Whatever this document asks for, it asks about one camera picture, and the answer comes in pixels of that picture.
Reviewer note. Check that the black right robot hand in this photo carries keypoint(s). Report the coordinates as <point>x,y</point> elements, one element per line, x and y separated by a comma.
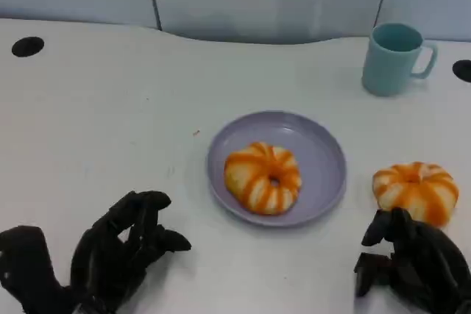
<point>423,266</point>

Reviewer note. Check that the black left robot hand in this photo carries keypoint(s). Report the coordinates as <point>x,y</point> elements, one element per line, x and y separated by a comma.
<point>110,255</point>

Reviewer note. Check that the orange and white toy bread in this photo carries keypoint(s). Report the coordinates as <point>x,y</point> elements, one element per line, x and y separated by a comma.
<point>263,178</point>
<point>416,190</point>

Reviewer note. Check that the lilac plate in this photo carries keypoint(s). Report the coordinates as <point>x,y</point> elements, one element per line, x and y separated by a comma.
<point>320,167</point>

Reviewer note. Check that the pale green mug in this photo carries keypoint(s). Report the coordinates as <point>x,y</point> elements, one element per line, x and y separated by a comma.
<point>388,64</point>

